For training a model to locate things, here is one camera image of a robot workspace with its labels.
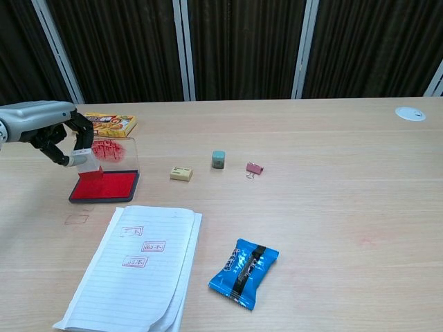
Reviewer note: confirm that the beige eraser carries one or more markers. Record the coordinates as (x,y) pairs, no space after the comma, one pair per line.
(181,174)

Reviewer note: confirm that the pink binder clip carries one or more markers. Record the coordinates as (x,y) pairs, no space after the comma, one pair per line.
(255,168)

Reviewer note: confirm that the blue snack packet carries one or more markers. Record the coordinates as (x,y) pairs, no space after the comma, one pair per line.
(242,275)

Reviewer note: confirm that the yellow curry food box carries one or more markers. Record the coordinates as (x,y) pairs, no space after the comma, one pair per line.
(116,124)

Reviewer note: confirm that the black curtain panel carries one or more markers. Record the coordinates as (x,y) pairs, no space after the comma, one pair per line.
(124,48)
(373,45)
(242,48)
(20,52)

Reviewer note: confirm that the red ink pad clear lid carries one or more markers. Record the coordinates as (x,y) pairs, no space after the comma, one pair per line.
(110,188)

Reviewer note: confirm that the white lined paper notebook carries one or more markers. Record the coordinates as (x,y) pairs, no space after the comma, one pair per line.
(138,276)

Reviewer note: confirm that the small red stamp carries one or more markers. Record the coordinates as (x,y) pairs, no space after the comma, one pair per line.
(91,174)

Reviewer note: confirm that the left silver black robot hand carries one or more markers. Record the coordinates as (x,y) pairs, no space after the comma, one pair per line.
(38,119)

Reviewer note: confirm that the grey metal partition post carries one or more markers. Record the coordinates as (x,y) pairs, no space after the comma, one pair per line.
(305,48)
(185,52)
(435,81)
(57,52)

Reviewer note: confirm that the green cube eraser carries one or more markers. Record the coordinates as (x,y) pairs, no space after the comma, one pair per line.
(218,160)

